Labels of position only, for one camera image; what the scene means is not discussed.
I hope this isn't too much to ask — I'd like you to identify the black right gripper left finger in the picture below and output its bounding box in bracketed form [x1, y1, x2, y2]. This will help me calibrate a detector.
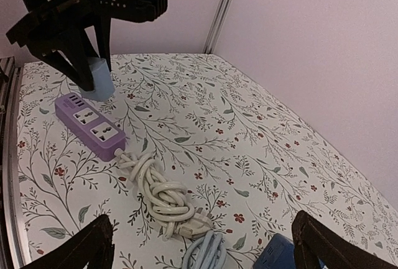
[24, 214, 114, 269]

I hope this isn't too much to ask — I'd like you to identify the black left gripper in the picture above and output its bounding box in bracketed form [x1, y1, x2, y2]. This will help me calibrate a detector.
[6, 0, 111, 91]

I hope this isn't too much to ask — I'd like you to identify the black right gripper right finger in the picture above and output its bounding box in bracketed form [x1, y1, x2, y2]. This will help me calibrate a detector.
[292, 211, 396, 268]

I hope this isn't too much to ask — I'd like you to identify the light blue charger plug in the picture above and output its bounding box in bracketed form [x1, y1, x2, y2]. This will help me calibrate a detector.
[79, 57, 115, 102]

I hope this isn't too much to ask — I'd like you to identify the dark blue cube socket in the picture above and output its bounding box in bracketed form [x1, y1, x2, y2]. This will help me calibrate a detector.
[252, 233, 296, 269]

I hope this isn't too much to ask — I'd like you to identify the purple power strip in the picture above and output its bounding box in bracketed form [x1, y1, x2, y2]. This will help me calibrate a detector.
[55, 93, 126, 162]

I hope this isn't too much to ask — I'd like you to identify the floral patterned table mat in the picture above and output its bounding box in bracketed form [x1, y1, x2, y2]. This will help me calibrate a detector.
[17, 54, 397, 268]

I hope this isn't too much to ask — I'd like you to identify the aluminium front table rail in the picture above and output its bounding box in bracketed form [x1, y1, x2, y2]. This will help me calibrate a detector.
[1, 57, 30, 268]

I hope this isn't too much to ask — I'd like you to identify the cream coiled power cable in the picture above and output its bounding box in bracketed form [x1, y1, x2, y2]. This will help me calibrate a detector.
[113, 147, 215, 241]

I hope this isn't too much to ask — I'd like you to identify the light blue coiled cable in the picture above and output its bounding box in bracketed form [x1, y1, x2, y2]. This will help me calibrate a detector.
[180, 230, 228, 269]

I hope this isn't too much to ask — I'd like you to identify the right aluminium frame post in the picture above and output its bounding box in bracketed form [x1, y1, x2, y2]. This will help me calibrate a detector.
[203, 0, 232, 54]

